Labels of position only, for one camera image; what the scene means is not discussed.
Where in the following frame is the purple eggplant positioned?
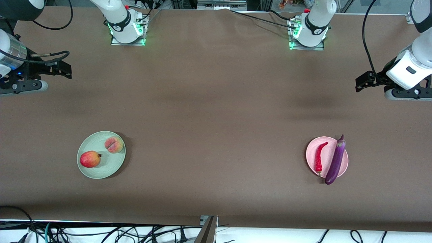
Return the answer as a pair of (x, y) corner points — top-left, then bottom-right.
(325, 134), (346, 185)

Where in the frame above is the yellow pink peach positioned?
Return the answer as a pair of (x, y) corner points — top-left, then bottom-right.
(104, 136), (124, 154)

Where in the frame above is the red pomegranate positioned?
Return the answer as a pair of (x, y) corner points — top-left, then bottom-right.
(80, 151), (102, 168)

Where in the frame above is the red chili pepper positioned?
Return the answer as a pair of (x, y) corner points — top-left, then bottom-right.
(315, 142), (328, 176)

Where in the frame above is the pink round plate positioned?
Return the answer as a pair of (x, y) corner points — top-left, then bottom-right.
(306, 136), (349, 179)

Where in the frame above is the green round plate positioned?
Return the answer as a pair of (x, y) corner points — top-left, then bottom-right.
(77, 131), (126, 179)

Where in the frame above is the brown table cover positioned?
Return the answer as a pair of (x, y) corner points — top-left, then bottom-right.
(0, 6), (432, 233)

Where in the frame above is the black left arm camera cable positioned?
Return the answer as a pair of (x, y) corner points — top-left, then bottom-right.
(362, 0), (378, 75)

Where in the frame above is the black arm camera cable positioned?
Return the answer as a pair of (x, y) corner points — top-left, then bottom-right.
(0, 0), (74, 66)
(362, 0), (378, 75)

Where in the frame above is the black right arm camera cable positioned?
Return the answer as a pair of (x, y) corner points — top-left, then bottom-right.
(0, 0), (74, 66)

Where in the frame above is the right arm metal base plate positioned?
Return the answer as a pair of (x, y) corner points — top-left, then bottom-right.
(111, 35), (146, 46)

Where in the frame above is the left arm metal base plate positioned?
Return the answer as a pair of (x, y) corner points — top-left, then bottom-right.
(289, 40), (325, 51)

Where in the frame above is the thin black cable on cover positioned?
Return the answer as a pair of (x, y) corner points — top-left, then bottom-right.
(229, 9), (299, 30)

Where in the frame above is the black looping floor cable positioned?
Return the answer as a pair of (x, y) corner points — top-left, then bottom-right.
(0, 205), (39, 243)

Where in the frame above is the silver aluminium frame beam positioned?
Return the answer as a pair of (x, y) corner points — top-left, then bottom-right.
(197, 0), (247, 10)

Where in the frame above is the aluminium camera post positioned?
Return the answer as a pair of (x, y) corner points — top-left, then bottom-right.
(194, 215), (219, 243)

